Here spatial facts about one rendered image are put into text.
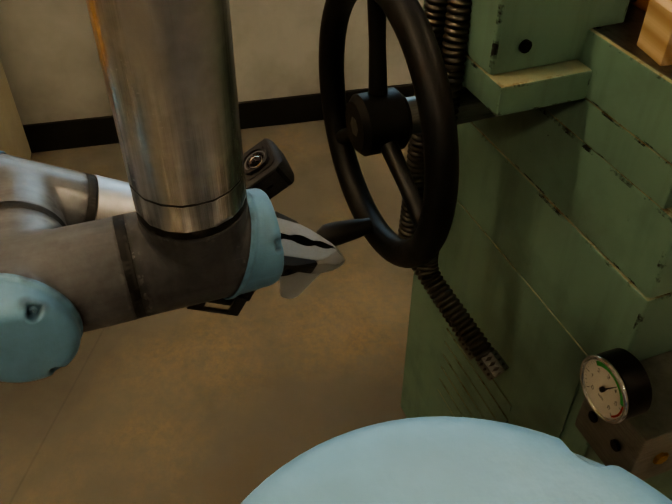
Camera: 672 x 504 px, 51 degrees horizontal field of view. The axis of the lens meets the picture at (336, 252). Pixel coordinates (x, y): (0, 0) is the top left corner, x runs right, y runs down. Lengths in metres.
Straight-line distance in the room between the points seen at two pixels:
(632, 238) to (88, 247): 0.46
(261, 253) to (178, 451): 0.96
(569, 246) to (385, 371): 0.80
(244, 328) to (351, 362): 0.26
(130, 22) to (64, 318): 0.19
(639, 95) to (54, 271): 0.48
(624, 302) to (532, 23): 0.27
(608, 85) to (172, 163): 0.41
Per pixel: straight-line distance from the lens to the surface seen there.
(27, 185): 0.57
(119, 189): 0.60
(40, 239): 0.51
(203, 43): 0.40
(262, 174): 0.59
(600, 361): 0.67
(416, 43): 0.57
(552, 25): 0.67
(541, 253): 0.82
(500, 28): 0.64
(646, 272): 0.69
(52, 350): 0.50
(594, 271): 0.75
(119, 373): 1.57
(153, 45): 0.39
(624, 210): 0.69
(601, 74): 0.69
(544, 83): 0.67
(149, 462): 1.42
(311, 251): 0.68
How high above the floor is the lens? 1.17
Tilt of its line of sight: 41 degrees down
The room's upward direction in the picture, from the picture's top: straight up
